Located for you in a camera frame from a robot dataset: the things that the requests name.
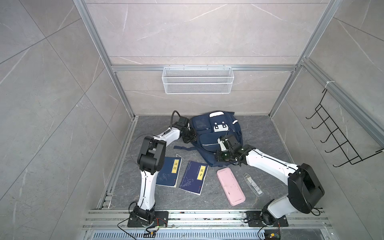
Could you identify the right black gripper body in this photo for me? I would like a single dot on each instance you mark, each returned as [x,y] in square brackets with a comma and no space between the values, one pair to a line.
[226,155]

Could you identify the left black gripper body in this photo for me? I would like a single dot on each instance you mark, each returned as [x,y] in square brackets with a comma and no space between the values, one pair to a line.
[189,135]

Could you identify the navy blue student backpack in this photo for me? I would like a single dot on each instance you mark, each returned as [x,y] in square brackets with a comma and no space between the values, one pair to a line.
[209,127]

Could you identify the blue book yellow label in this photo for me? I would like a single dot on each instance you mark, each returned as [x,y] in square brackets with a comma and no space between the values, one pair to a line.
[168,175]
[194,177]

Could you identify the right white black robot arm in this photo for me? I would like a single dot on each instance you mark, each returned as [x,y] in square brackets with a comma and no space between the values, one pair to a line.
[304,187]

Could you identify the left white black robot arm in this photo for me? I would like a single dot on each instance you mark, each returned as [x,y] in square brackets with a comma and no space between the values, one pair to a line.
[151,159]

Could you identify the clear plastic ruler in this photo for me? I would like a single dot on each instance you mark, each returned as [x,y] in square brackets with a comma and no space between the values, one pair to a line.
[252,184]

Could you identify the pink pencil case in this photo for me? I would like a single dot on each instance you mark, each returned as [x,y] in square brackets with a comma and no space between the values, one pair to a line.
[231,186]

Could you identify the white wire mesh basket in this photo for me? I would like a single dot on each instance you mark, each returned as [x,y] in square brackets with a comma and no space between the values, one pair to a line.
[197,80]

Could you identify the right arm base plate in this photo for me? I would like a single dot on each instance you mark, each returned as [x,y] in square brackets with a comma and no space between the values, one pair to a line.
[261,219]

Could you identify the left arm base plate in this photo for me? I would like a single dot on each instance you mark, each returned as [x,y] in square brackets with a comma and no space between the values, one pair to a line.
[148,220]

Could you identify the black wire hook rack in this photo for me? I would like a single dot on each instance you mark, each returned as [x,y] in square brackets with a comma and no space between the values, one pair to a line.
[342,141]

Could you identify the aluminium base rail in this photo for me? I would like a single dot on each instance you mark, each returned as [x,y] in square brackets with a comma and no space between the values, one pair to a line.
[220,224]

